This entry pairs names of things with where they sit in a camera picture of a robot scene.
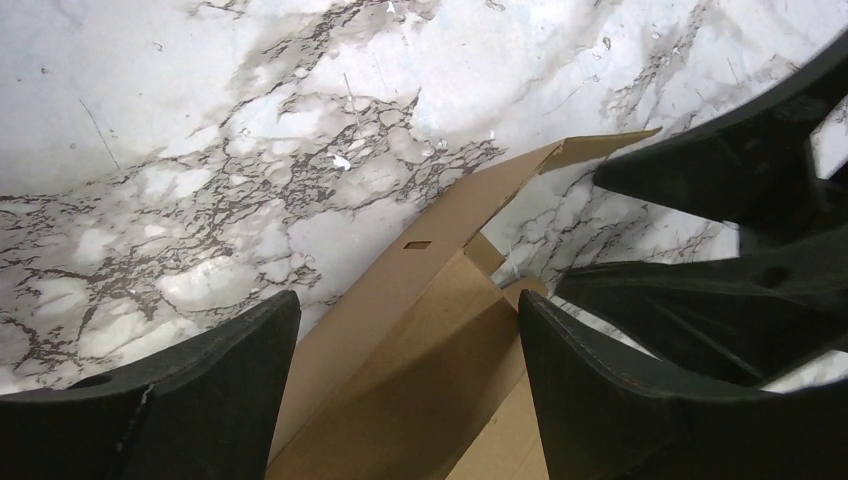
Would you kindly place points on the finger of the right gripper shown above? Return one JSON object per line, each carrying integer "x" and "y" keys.
{"x": 750, "y": 166}
{"x": 745, "y": 320}

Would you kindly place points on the brown cardboard box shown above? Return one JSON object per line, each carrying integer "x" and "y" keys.
{"x": 399, "y": 377}

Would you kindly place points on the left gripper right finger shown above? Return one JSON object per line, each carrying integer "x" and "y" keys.
{"x": 607, "y": 411}

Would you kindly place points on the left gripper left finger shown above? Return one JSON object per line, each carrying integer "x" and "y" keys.
{"x": 204, "y": 408}

